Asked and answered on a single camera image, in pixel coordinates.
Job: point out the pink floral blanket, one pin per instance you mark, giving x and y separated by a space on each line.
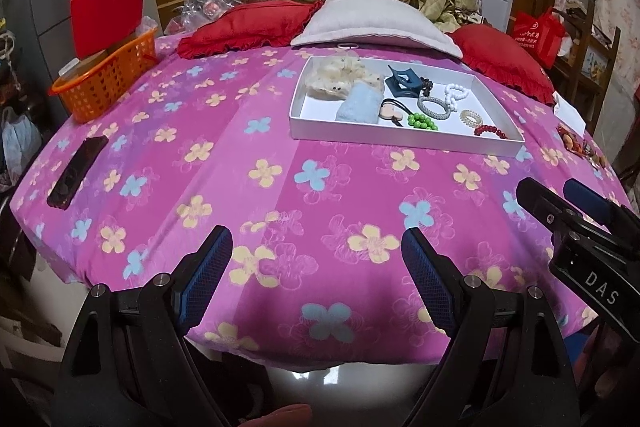
225 207

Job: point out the clear plastic bags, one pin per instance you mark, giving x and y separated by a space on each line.
210 4

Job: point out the white paper box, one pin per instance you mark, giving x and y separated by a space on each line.
569 114

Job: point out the red shopping bag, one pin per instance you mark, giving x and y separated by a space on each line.
540 34

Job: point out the red frilled pillow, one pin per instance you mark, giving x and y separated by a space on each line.
500 54
240 29

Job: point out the red paper box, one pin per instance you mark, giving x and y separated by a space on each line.
105 12

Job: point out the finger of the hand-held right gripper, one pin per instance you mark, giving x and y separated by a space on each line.
590 202
550 207

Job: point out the person's left hand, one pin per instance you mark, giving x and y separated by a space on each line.
282 416

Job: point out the white shallow box tray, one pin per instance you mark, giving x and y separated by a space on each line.
320 117

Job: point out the black remote control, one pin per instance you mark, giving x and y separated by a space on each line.
77 172

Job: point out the cream fluffy scrunchie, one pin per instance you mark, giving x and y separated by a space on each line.
332 77

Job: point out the orange plastic basket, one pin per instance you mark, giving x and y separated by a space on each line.
105 79

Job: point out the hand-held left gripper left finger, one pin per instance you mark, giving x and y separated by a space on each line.
210 267

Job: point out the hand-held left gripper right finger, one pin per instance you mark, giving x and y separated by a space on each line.
430 279

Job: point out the wooden chair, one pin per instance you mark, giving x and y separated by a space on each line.
595 57

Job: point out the grey pillow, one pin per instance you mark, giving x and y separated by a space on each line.
375 24

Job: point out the white plastic bag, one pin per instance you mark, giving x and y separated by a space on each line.
20 139

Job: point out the navy blue claw hair clip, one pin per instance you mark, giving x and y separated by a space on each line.
405 82

